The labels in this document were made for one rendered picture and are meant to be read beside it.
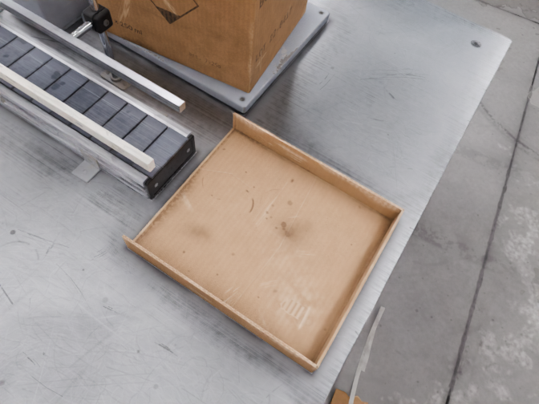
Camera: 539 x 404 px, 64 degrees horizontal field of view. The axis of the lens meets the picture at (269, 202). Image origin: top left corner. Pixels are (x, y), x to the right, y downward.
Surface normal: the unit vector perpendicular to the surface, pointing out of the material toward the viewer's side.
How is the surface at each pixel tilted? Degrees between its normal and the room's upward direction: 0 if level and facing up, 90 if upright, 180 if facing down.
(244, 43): 90
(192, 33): 90
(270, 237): 0
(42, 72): 0
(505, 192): 0
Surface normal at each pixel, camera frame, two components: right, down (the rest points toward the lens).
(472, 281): 0.09, -0.47
